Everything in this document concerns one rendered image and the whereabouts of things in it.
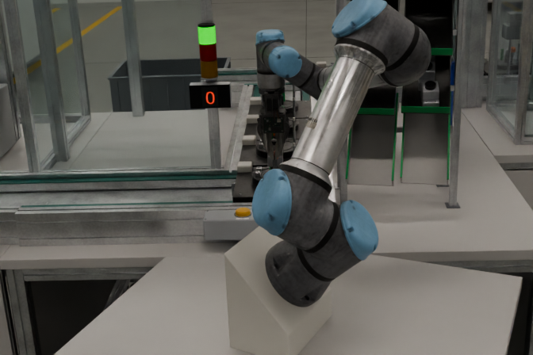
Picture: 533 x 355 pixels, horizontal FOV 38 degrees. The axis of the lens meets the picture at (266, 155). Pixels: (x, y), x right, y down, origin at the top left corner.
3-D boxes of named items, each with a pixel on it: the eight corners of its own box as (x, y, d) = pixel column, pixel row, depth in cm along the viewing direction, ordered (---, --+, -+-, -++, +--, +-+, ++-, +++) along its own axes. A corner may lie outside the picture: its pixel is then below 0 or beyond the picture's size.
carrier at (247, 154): (316, 169, 241) (315, 131, 237) (238, 171, 242) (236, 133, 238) (313, 144, 264) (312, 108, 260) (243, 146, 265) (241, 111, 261)
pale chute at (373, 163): (393, 186, 216) (393, 180, 212) (347, 185, 219) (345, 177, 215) (398, 98, 227) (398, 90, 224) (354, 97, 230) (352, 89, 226)
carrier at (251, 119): (313, 144, 264) (312, 108, 260) (243, 146, 265) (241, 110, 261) (312, 123, 287) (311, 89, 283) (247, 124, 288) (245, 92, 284)
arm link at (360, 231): (343, 288, 162) (389, 257, 154) (294, 261, 156) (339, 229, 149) (342, 243, 171) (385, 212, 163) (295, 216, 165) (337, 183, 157)
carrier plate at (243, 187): (318, 202, 217) (318, 195, 216) (232, 204, 218) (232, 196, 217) (316, 171, 240) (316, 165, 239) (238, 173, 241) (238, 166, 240)
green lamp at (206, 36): (215, 44, 224) (214, 27, 223) (197, 44, 225) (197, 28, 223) (216, 40, 229) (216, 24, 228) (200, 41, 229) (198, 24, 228)
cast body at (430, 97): (439, 110, 211) (439, 90, 206) (422, 112, 212) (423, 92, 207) (435, 90, 217) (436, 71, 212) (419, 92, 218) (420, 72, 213)
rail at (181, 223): (337, 240, 214) (337, 204, 211) (19, 246, 218) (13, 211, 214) (336, 231, 219) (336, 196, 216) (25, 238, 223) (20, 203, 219)
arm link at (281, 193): (324, 257, 151) (427, 19, 162) (262, 224, 145) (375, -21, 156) (293, 250, 162) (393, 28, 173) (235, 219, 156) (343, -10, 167)
